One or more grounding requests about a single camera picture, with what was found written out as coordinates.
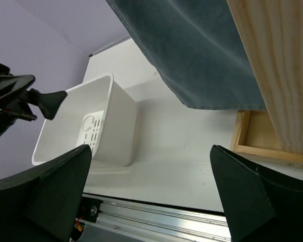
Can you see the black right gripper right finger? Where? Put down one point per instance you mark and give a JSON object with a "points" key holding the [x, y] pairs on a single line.
{"points": [[260, 204]]}

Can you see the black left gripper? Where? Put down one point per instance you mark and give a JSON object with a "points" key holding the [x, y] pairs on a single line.
{"points": [[14, 98]]}

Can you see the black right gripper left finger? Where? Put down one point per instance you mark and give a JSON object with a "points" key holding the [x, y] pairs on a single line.
{"points": [[41, 203]]}

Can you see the light blue denim skirt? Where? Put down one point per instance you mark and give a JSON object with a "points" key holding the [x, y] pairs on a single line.
{"points": [[196, 48]]}

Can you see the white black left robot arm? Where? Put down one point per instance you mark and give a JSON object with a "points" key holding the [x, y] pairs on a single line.
{"points": [[16, 96]]}

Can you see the white plastic basket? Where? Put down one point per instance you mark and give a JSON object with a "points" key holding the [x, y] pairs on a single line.
{"points": [[98, 113]]}

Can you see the wooden clothes rack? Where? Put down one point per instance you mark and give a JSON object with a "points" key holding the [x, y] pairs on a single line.
{"points": [[272, 36]]}

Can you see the aluminium mounting rail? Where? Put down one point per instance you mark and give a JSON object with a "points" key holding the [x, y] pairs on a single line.
{"points": [[113, 219]]}

